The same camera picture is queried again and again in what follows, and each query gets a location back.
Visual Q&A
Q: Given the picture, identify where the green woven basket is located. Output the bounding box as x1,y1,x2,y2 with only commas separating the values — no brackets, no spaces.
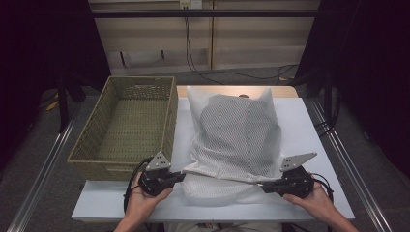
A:
67,75,180,183

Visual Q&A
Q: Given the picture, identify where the white wall socket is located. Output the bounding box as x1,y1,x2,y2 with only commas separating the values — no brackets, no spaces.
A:
179,0,204,10

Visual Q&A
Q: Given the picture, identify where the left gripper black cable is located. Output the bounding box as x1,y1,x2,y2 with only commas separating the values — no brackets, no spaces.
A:
123,156,154,215

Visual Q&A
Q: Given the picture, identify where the person's left hand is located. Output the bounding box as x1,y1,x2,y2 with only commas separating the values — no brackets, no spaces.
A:
123,171,174,224

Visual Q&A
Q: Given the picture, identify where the person's right hand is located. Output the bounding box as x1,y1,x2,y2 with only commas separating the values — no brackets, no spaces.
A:
282,181,337,221

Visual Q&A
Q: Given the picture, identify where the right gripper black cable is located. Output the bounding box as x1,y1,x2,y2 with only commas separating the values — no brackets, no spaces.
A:
309,172,335,232

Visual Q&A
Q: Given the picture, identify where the white mesh laundry bag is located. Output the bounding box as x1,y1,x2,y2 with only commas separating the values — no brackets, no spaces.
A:
179,85,294,208

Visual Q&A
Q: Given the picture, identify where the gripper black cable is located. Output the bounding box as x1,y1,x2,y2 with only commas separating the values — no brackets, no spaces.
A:
309,172,335,232
123,156,154,215

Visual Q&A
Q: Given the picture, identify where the black hanging cable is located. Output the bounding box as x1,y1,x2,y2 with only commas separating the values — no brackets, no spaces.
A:
184,9,224,86

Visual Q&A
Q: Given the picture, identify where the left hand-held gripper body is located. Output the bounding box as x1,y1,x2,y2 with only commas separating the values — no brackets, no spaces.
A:
137,151,178,198

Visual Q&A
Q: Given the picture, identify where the black floor cable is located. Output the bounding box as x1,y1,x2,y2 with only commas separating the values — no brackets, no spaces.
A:
197,63,299,82

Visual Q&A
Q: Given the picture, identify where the white table mat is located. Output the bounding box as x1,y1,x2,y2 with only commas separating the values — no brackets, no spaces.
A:
71,97,356,224

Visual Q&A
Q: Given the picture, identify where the black metal stand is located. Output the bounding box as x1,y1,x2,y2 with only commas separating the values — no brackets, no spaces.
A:
55,62,87,133

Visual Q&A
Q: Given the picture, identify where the metal floor rail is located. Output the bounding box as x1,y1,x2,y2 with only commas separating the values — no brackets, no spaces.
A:
6,104,83,232
309,99,394,232

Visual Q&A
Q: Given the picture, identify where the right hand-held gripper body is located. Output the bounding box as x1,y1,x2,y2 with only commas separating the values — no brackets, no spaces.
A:
266,151,319,199

